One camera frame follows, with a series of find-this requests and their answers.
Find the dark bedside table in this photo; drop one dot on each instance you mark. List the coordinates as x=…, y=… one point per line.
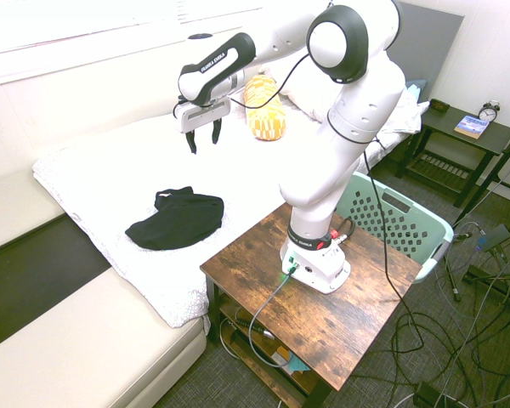
x=459, y=149

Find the grey headboard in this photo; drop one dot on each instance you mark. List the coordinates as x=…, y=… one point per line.
x=425, y=42

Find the rustic wooden side table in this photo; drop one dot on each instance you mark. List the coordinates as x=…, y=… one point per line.
x=310, y=297

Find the teal cushion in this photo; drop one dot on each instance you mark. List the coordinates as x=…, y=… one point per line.
x=415, y=88

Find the small dark box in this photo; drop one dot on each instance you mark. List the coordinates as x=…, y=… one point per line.
x=439, y=105

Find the white window blind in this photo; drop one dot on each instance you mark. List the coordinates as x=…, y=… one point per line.
x=68, y=30

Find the black alarm clock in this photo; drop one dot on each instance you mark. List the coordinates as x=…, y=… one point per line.
x=488, y=111

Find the mint green laundry basket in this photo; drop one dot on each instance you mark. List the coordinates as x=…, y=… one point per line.
x=393, y=217

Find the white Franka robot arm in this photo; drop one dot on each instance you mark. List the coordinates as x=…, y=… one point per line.
x=357, y=127

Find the blue book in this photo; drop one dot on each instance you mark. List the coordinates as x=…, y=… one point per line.
x=471, y=126

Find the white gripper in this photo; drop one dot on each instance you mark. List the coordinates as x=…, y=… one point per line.
x=201, y=114

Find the cream bed frame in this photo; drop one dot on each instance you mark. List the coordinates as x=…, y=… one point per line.
x=76, y=323

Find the yellow patterned bolster pillow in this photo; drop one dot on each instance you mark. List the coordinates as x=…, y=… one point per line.
x=263, y=107

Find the grey power adapter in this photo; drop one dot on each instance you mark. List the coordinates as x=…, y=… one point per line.
x=493, y=239

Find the white pillow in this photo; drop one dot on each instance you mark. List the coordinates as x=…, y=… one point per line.
x=306, y=91

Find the white patterned bed quilt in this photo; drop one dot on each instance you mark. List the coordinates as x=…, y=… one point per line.
x=187, y=178

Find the black garment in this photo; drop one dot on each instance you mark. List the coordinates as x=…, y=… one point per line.
x=176, y=219

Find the black camera stand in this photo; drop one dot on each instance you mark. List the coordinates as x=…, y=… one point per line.
x=499, y=166

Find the black power brick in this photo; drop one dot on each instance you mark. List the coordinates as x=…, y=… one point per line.
x=427, y=393

